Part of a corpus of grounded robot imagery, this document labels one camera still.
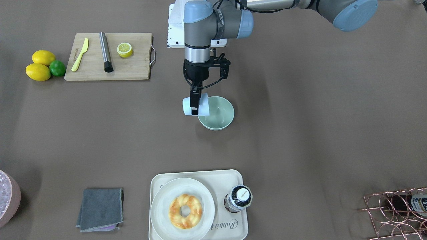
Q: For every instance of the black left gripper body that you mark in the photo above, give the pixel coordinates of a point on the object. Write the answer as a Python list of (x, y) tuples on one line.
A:
[(196, 71)]

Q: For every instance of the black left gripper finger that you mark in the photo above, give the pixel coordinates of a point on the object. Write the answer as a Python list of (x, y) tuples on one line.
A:
[(194, 101)]

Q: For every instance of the light blue plastic cup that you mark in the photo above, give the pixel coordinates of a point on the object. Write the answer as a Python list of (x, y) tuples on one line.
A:
[(203, 107)]

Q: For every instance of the green ceramic bowl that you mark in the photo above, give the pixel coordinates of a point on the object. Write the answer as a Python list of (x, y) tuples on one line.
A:
[(221, 114)]

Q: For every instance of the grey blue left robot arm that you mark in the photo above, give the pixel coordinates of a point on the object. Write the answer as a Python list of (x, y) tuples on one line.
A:
[(207, 20)]

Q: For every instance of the pink bowl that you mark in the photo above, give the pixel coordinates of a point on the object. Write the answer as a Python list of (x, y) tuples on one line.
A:
[(14, 202)]

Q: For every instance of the clear ice cubes pile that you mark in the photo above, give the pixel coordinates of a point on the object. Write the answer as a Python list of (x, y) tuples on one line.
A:
[(5, 190)]

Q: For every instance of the half lemon slice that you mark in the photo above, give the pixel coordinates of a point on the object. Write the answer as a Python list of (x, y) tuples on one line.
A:
[(124, 50)]

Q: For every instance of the dark drink bottle white cap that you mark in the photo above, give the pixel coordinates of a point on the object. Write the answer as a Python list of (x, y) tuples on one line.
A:
[(238, 199)]

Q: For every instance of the white round plate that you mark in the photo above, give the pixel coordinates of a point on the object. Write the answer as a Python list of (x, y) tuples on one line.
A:
[(160, 208)]

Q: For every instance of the glazed donut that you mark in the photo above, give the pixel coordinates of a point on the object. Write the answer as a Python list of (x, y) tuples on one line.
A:
[(185, 211)]

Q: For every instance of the yellow plastic knife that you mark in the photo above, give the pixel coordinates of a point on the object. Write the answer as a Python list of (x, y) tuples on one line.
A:
[(84, 49)]

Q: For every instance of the cream serving tray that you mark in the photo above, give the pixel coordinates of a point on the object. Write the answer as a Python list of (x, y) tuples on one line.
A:
[(226, 225)]

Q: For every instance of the green lime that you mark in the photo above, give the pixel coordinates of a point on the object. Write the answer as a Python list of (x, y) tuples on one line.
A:
[(57, 68)]

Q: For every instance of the grey folded cloth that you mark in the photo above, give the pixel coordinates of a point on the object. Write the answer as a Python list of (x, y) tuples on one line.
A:
[(101, 209)]

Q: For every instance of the yellow lemon upper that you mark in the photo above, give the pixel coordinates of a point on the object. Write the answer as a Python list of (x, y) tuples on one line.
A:
[(43, 57)]

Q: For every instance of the yellow lemon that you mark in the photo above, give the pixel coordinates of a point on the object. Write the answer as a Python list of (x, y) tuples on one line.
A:
[(43, 57), (38, 72)]

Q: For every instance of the yellow lemon lower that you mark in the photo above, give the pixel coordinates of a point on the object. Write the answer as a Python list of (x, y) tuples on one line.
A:
[(38, 72)]

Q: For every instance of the bottle in rack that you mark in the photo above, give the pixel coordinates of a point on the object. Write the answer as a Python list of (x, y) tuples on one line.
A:
[(413, 204)]

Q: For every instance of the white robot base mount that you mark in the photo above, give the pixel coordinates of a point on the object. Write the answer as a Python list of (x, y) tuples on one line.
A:
[(176, 27)]

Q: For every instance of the copper wire bottle rack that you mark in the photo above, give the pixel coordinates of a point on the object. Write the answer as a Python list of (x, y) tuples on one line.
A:
[(393, 217)]

